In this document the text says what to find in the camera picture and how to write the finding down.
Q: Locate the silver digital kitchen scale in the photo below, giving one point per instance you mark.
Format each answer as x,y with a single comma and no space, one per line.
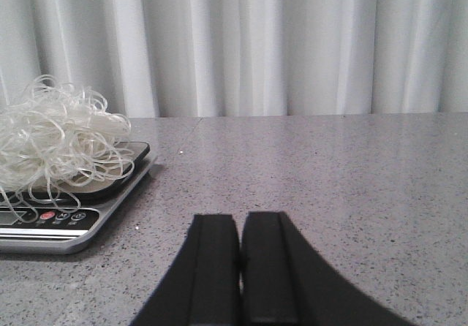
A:
44,228

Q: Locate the white pleated curtain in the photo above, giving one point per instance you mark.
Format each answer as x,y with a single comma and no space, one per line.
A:
204,58

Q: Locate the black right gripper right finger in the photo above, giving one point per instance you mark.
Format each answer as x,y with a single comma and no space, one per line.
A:
286,281

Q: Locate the white vermicelli noodle bundle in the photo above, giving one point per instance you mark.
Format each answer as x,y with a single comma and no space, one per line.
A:
57,140

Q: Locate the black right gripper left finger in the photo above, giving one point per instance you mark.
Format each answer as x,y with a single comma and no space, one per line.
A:
201,286

